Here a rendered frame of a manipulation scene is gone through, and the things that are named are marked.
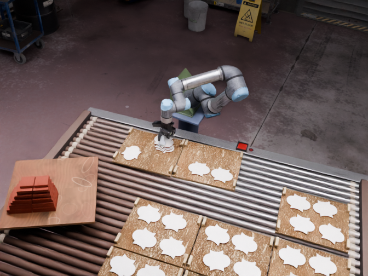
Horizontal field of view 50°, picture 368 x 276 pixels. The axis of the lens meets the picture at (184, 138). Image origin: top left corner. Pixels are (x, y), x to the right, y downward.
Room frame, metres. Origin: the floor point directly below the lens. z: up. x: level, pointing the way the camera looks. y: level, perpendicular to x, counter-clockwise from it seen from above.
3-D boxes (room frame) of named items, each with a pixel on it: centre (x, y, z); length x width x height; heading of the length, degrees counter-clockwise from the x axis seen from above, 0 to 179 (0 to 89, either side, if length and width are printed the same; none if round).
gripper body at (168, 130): (1.99, 0.11, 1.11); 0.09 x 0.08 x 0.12; 57
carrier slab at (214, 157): (1.85, -0.18, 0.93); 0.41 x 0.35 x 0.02; 77
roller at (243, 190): (1.74, -0.15, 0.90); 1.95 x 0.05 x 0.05; 74
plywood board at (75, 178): (1.47, 0.74, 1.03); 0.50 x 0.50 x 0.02; 9
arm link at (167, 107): (2.00, 0.12, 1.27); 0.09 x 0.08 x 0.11; 117
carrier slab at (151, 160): (1.95, 0.23, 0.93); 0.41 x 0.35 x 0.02; 76
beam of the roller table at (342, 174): (2.09, -0.25, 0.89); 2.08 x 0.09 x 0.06; 74
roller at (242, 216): (1.54, -0.09, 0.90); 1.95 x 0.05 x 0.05; 74
